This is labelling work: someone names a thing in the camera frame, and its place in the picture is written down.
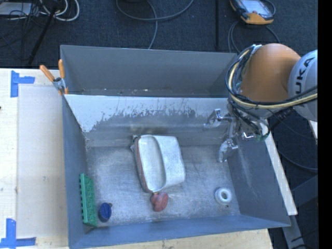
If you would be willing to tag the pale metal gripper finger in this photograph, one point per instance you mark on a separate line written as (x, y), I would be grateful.
(217, 116)
(226, 147)

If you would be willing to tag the grey metal bin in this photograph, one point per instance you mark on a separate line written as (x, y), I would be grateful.
(202, 170)

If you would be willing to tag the white tub with brown rim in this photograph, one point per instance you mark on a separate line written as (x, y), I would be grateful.
(160, 159)

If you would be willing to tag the red-brown heart-shaped toy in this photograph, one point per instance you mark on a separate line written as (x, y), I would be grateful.
(159, 201)

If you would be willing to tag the blue round cap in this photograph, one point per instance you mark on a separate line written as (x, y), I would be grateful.
(104, 212)

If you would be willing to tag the dark green flat block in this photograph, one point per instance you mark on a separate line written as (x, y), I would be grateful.
(88, 201)

